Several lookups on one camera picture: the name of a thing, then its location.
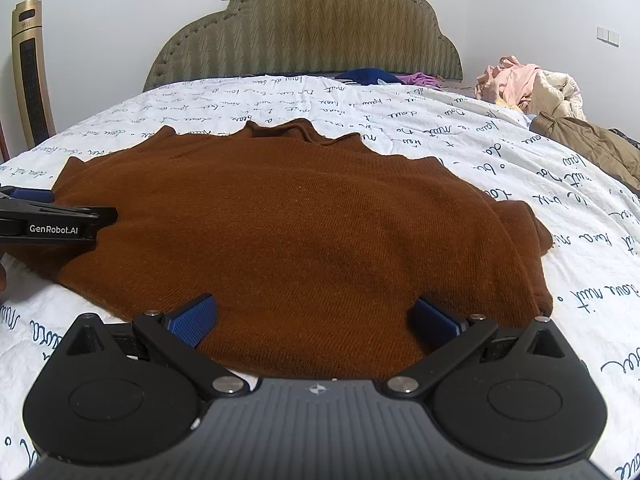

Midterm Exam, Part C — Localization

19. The tan jacket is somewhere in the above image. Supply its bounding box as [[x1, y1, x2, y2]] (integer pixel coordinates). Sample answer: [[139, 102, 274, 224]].
[[530, 111, 640, 194]]

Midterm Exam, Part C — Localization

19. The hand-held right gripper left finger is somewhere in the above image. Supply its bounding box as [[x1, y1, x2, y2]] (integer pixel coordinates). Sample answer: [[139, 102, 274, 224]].
[[62, 293, 247, 401]]

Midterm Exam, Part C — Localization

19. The pink clothes pile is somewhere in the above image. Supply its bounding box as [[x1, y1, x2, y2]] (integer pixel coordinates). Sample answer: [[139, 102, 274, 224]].
[[475, 56, 543, 111]]

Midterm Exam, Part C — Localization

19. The black cloth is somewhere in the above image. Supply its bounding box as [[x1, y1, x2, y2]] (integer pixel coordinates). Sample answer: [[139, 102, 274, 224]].
[[607, 127, 640, 155]]

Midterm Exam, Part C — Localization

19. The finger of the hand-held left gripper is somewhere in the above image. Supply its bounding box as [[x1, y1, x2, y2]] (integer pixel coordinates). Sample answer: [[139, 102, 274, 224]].
[[0, 185, 56, 207]]

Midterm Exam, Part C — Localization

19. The olive upholstered headboard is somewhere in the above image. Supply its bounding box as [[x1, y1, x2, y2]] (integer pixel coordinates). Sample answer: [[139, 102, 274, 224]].
[[142, 0, 463, 93]]

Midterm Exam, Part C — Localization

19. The white script-printed quilt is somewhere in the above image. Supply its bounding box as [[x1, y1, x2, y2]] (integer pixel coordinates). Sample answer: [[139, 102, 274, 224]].
[[0, 72, 640, 480]]

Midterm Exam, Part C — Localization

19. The brown knit sweater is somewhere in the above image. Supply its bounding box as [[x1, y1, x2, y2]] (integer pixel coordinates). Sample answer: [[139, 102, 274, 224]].
[[7, 118, 554, 381]]

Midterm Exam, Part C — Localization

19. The purple garment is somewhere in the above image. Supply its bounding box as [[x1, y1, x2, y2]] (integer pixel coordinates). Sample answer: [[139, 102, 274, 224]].
[[397, 72, 442, 89]]

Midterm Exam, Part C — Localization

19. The gold tower air conditioner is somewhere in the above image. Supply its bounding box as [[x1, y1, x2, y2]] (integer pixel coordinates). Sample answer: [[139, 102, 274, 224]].
[[12, 1, 56, 147]]

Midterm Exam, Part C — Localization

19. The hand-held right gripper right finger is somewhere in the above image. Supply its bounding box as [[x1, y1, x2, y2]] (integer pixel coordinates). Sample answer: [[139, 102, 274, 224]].
[[385, 296, 571, 401]]

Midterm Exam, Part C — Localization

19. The dark blue garment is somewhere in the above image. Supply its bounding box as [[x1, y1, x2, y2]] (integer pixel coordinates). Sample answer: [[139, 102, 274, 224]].
[[335, 67, 406, 86]]

